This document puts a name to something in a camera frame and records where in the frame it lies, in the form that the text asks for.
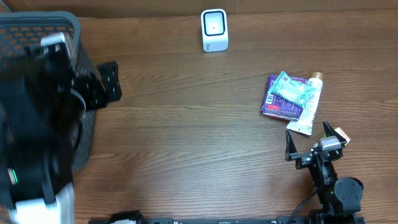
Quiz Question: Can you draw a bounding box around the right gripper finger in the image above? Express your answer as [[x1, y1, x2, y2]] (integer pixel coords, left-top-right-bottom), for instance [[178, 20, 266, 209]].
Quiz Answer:
[[285, 129, 298, 161], [323, 120, 340, 138]]

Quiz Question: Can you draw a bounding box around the green juice carton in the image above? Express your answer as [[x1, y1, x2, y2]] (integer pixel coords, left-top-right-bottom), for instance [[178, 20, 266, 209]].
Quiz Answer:
[[323, 127, 351, 146]]

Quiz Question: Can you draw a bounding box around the white tube with gold cap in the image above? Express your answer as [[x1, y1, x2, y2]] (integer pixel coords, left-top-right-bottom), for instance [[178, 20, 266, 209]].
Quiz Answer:
[[287, 72, 323, 136]]

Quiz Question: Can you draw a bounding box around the red purple pad package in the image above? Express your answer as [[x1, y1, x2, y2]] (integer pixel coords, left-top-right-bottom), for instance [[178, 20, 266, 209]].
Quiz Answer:
[[261, 75, 303, 121]]

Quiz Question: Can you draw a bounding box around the teal wipes packet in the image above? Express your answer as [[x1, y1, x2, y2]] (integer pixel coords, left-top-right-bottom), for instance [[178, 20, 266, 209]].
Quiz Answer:
[[267, 71, 317, 108]]

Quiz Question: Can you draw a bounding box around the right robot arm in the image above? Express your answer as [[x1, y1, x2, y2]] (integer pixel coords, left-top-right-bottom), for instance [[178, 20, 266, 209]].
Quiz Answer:
[[285, 121, 365, 223]]

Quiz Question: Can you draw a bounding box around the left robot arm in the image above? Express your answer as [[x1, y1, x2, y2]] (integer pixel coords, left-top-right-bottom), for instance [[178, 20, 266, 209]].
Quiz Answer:
[[1, 57, 122, 223]]

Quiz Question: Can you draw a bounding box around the white barcode scanner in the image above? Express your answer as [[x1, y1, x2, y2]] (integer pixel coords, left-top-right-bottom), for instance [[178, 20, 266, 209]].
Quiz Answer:
[[200, 8, 229, 52]]

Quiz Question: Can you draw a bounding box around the grey plastic mesh basket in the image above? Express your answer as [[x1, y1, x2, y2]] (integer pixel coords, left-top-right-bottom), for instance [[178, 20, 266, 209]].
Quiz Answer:
[[1, 11, 98, 170]]

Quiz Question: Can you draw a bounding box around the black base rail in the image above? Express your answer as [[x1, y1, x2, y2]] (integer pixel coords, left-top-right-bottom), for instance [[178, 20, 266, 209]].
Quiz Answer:
[[88, 210, 317, 224]]

